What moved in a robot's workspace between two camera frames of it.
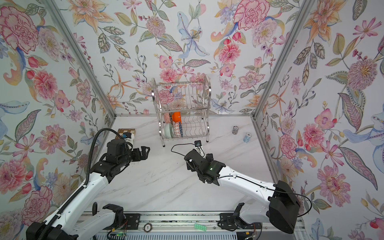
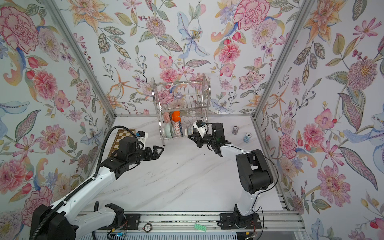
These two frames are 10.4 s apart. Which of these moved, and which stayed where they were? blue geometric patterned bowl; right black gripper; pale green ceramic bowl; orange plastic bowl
Moved: right black gripper
Stayed: blue geometric patterned bowl; orange plastic bowl; pale green ceramic bowl
